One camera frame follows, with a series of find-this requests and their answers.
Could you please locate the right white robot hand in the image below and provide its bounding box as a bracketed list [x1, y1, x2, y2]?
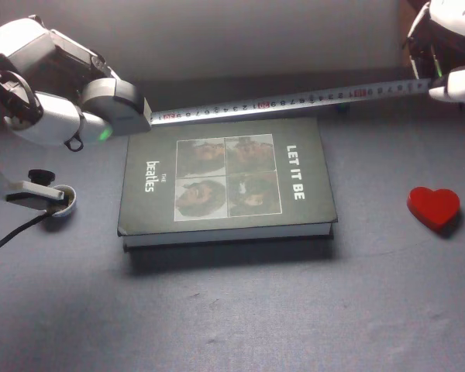
[402, 0, 465, 113]

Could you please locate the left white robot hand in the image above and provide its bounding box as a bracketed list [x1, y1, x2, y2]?
[0, 15, 115, 153]

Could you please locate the grey tape measure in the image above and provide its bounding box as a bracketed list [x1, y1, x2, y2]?
[81, 76, 435, 137]

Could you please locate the black hardcover book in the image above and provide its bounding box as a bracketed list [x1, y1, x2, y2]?
[117, 115, 339, 253]

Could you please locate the small white cup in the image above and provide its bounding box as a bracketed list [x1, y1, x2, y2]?
[46, 184, 78, 220]

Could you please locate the red heart block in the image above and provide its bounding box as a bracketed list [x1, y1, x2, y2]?
[406, 186, 461, 234]

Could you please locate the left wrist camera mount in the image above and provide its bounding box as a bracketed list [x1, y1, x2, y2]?
[0, 143, 69, 218]

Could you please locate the black camera cable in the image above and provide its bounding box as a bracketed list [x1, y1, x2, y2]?
[0, 211, 50, 261]

